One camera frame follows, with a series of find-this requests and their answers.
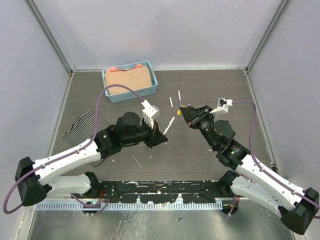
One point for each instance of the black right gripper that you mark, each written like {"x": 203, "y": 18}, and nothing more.
{"x": 193, "y": 116}

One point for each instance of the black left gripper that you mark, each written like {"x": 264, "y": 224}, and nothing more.
{"x": 156, "y": 137}

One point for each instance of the white pen yellow end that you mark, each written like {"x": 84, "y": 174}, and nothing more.
{"x": 169, "y": 125}

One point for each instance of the white pen blue end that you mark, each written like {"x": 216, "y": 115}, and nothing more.
{"x": 179, "y": 97}

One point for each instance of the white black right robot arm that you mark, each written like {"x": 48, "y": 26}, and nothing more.
{"x": 250, "y": 178}

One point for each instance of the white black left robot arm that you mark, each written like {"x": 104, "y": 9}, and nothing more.
{"x": 45, "y": 177}

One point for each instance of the white pen black tip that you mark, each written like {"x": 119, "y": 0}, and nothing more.
{"x": 171, "y": 102}

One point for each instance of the blue plastic basket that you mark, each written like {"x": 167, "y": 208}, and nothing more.
{"x": 119, "y": 94}

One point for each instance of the peach folded cloth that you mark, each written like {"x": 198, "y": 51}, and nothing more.
{"x": 135, "y": 78}

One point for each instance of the black white striped cloth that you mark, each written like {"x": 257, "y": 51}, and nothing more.
{"x": 83, "y": 129}

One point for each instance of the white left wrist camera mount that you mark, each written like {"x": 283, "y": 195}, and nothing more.
{"x": 149, "y": 113}

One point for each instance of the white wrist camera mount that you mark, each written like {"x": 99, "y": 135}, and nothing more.
{"x": 222, "y": 107}
{"x": 149, "y": 113}

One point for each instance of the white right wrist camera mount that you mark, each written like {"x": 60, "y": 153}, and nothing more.
{"x": 222, "y": 107}

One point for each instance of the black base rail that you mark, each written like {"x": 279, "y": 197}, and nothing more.
{"x": 165, "y": 191}

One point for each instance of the slotted cable duct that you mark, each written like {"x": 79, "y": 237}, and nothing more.
{"x": 178, "y": 205}

